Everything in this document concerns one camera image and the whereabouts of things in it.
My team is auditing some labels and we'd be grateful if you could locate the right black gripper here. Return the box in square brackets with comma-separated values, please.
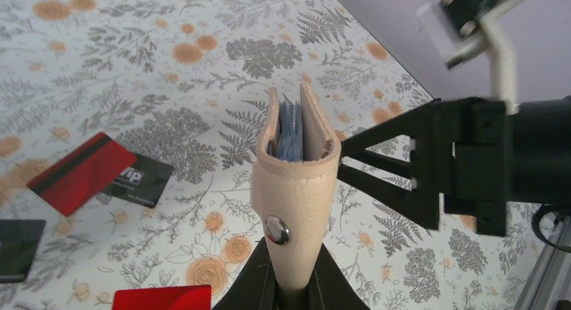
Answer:
[337, 96, 570, 237]

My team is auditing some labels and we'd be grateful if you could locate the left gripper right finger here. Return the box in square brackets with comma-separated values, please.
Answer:
[308, 254, 370, 310]

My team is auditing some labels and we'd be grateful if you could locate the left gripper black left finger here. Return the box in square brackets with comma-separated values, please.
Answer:
[213, 239, 277, 310]

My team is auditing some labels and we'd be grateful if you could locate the beige leather card holder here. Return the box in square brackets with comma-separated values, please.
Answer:
[250, 82, 341, 293]

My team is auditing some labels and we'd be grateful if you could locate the red card bottom edge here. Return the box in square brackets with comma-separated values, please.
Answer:
[112, 285, 211, 310]

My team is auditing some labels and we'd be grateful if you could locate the black card top right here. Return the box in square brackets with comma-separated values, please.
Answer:
[102, 153, 174, 208]

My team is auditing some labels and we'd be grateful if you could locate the red card top right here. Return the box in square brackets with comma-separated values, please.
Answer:
[27, 132, 137, 216]

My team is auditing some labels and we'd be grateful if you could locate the black card left edge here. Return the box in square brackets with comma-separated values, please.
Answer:
[1, 220, 46, 284]

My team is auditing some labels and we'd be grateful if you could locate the floral table mat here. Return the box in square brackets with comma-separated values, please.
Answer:
[0, 0, 554, 310]

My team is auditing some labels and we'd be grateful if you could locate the aluminium rail frame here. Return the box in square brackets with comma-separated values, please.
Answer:
[512, 218, 571, 310]

